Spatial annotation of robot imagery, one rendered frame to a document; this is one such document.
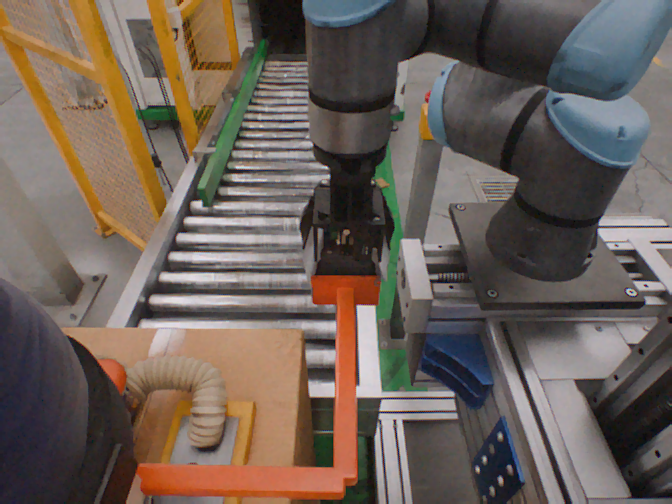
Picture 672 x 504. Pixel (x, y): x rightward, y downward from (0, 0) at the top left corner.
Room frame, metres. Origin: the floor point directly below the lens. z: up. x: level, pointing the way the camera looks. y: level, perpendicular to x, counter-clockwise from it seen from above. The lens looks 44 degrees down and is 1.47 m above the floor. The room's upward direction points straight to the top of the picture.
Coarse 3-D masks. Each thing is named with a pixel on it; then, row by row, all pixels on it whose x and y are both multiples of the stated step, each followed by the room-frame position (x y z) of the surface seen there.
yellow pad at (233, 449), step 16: (176, 416) 0.23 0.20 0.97; (240, 416) 0.23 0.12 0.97; (176, 432) 0.21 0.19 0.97; (224, 432) 0.20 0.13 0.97; (240, 432) 0.21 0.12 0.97; (176, 448) 0.19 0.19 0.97; (192, 448) 0.19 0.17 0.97; (208, 448) 0.19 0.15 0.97; (224, 448) 0.19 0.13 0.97; (240, 448) 0.19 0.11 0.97; (192, 464) 0.16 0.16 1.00; (208, 464) 0.17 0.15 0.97; (224, 464) 0.17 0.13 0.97; (240, 464) 0.17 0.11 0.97; (160, 496) 0.14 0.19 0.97; (176, 496) 0.14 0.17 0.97
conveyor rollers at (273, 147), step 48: (288, 96) 2.18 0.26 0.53; (240, 144) 1.64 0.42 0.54; (288, 144) 1.64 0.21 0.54; (240, 192) 1.28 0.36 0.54; (288, 192) 1.28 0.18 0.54; (192, 240) 1.01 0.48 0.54; (240, 240) 1.01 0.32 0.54; (288, 240) 1.01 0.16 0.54; (240, 288) 0.83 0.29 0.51; (288, 288) 0.82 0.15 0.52
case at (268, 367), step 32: (96, 352) 0.33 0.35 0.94; (128, 352) 0.33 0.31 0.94; (160, 352) 0.33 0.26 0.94; (192, 352) 0.33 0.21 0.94; (224, 352) 0.33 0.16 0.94; (256, 352) 0.33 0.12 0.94; (288, 352) 0.33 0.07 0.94; (256, 384) 0.28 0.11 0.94; (288, 384) 0.28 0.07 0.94; (160, 416) 0.24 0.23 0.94; (256, 416) 0.24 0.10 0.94; (288, 416) 0.24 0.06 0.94; (160, 448) 0.20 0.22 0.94; (256, 448) 0.20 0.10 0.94; (288, 448) 0.20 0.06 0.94
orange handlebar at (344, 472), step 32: (352, 320) 0.28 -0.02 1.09; (352, 352) 0.24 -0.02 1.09; (352, 384) 0.21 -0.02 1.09; (352, 416) 0.17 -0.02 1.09; (352, 448) 0.14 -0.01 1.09; (160, 480) 0.12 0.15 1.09; (192, 480) 0.12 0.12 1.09; (224, 480) 0.12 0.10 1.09; (256, 480) 0.12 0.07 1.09; (288, 480) 0.12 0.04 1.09; (320, 480) 0.12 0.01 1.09; (352, 480) 0.12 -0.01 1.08
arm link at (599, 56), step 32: (512, 0) 0.34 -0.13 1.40; (544, 0) 0.33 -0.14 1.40; (576, 0) 0.31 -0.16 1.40; (608, 0) 0.30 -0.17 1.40; (640, 0) 0.29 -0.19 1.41; (480, 32) 0.34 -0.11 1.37; (512, 32) 0.33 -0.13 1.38; (544, 32) 0.31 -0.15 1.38; (576, 32) 0.30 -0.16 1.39; (608, 32) 0.29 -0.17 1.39; (640, 32) 0.28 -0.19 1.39; (480, 64) 0.35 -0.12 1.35; (512, 64) 0.33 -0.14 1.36; (544, 64) 0.31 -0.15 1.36; (576, 64) 0.29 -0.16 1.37; (608, 64) 0.28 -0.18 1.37; (640, 64) 0.29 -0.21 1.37; (608, 96) 0.28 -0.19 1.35
